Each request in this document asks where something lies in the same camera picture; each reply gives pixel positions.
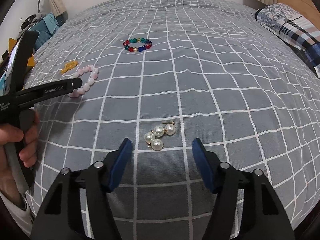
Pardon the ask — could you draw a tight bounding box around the yellow amber bracelet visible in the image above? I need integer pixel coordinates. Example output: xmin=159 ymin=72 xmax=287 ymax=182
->
xmin=60 ymin=61 xmax=79 ymax=74

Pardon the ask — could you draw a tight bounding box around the pink bead bracelet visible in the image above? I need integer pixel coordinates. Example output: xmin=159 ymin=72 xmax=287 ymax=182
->
xmin=68 ymin=64 xmax=100 ymax=99

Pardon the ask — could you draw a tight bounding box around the multicolour bead bracelet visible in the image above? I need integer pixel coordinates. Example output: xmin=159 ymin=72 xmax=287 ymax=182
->
xmin=122 ymin=37 xmax=153 ymax=54

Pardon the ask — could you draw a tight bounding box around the person's left hand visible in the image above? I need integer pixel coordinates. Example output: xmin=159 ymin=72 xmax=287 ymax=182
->
xmin=1 ymin=110 xmax=39 ymax=206

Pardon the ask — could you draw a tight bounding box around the yellow box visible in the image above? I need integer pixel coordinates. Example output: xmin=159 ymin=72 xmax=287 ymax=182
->
xmin=4 ymin=37 xmax=36 ymax=81

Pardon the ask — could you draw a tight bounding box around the teal suitcase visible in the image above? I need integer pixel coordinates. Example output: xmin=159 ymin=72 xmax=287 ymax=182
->
xmin=28 ymin=20 xmax=53 ymax=51

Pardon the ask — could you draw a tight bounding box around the black clutter pile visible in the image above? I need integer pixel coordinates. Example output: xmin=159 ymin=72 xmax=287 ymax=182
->
xmin=21 ymin=13 xmax=46 ymax=30

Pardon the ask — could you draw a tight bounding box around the teal cloth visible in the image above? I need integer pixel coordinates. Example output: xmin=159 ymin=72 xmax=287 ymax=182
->
xmin=42 ymin=13 xmax=60 ymax=35

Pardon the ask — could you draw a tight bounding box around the grey checked bed sheet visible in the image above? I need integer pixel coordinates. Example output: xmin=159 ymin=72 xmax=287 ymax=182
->
xmin=25 ymin=0 xmax=319 ymax=239

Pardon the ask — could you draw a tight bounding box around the patterned pillow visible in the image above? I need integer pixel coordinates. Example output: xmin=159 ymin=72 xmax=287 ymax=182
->
xmin=254 ymin=3 xmax=319 ymax=77

